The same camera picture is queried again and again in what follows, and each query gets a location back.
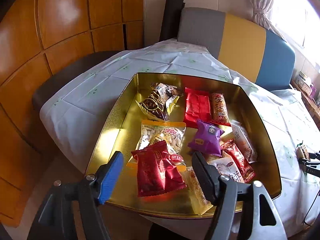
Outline soda cracker packet green ends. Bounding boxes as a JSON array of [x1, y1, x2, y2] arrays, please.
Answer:
[[296, 142, 310, 160]]

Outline clear-wrapped brown cake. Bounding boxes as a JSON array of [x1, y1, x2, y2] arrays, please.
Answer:
[[208, 154, 244, 183]]

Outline purple snack packet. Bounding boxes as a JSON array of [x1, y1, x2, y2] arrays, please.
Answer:
[[188, 119, 224, 157]]

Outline red patterned candy packet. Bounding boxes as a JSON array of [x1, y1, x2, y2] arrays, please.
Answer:
[[221, 139, 255, 183]]

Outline puffy red snack packet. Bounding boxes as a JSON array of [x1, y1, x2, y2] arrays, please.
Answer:
[[131, 140, 187, 197]]

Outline red-ended rice cracker roll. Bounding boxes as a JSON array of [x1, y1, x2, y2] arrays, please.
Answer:
[[210, 93, 231, 127]]

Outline pumpkin seed bag orange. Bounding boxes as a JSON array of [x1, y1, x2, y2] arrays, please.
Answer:
[[136, 120, 186, 172]]

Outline red foil packet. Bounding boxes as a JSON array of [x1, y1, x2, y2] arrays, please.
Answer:
[[183, 87, 212, 128]]

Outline dark brown candy packet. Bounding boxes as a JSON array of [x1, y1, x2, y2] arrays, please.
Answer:
[[136, 83, 183, 121]]

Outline white brown snack packet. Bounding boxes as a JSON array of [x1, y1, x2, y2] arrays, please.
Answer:
[[230, 120, 257, 164]]

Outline wooden side table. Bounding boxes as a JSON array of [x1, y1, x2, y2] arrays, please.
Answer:
[[290, 80, 320, 129]]

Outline purple small box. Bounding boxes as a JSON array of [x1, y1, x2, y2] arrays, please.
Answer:
[[309, 83, 316, 99]]

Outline white cloud-print tablecloth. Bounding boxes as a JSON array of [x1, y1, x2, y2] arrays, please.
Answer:
[[39, 38, 320, 238]]

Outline tissue box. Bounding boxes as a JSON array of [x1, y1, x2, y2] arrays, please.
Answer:
[[295, 71, 312, 96]]

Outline grey yellow blue headboard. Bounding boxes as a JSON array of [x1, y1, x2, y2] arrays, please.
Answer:
[[177, 8, 295, 90]]

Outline window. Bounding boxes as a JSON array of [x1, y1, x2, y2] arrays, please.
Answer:
[[270, 0, 319, 64]]

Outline wooden wardrobe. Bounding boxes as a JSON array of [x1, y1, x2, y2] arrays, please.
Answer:
[[1, 0, 144, 227]]

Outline left beige curtain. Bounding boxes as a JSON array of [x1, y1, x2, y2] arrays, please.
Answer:
[[249, 0, 285, 40]]

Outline black rolled mat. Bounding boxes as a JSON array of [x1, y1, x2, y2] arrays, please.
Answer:
[[159, 0, 185, 42]]

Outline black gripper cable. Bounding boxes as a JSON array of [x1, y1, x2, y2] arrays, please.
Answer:
[[303, 192, 320, 227]]

